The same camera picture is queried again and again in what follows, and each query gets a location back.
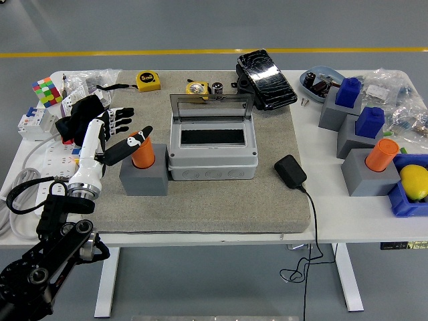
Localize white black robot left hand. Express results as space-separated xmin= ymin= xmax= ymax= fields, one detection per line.
xmin=68 ymin=106 xmax=154 ymax=191

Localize orange cylinder battery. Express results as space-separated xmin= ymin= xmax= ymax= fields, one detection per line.
xmin=364 ymin=138 xmax=401 ymax=173
xmin=128 ymin=132 xmax=156 ymax=170

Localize transparent hinged box lid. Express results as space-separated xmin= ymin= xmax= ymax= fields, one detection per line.
xmin=169 ymin=92 xmax=255 ymax=124

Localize grey plastic junction box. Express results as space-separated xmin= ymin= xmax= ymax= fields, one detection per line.
xmin=168 ymin=115 xmax=259 ymax=181

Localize blue block battery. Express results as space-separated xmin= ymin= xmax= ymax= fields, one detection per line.
xmin=335 ymin=77 xmax=362 ymax=109
xmin=354 ymin=106 xmax=385 ymax=138

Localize white power strip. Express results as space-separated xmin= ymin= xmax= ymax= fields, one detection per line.
xmin=35 ymin=138 xmax=83 ymax=215

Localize black cloth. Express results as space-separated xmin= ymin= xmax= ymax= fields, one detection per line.
xmin=55 ymin=94 xmax=111 ymax=148

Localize white circuit breaker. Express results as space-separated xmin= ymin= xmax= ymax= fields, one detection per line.
xmin=17 ymin=106 xmax=60 ymax=142

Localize large colourful puzzle cube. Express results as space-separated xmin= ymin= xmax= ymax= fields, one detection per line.
xmin=31 ymin=76 xmax=64 ymax=108

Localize clear plastic bag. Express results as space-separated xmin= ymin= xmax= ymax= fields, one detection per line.
xmin=62 ymin=68 xmax=123 ymax=111

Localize square yellow tape measure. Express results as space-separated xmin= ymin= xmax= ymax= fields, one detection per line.
xmin=96 ymin=72 xmax=162 ymax=93

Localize round yellow tape measure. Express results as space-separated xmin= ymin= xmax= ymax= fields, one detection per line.
xmin=185 ymin=79 xmax=211 ymax=100

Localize white table leg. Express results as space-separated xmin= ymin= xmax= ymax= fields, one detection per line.
xmin=334 ymin=243 xmax=364 ymax=312
xmin=94 ymin=247 xmax=120 ymax=318

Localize grey-brown table mat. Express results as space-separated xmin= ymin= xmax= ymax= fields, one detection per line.
xmin=83 ymin=69 xmax=312 ymax=235

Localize glossy black case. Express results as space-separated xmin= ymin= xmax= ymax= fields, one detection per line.
xmin=235 ymin=49 xmax=298 ymax=111

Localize black power adapter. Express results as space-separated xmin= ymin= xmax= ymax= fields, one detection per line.
xmin=274 ymin=154 xmax=308 ymax=190

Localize blue-grey oval dish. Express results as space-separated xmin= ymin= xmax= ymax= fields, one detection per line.
xmin=299 ymin=66 xmax=345 ymax=104

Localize brown electronic component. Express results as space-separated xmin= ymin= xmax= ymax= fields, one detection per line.
xmin=310 ymin=80 xmax=335 ymax=100

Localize blue plastic bin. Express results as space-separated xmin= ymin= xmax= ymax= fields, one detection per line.
xmin=387 ymin=153 xmax=428 ymax=218

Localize clear plastic parts bags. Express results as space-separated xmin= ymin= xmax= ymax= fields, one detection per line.
xmin=359 ymin=68 xmax=428 ymax=148

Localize black table control panel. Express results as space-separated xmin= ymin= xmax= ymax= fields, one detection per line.
xmin=379 ymin=240 xmax=428 ymax=251

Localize yellow lemon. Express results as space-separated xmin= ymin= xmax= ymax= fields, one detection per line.
xmin=399 ymin=164 xmax=428 ymax=202

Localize white power cable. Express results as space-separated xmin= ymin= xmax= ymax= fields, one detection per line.
xmin=0 ymin=132 xmax=64 ymax=240

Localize black adapter cord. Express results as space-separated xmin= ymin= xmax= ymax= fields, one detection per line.
xmin=279 ymin=185 xmax=336 ymax=321

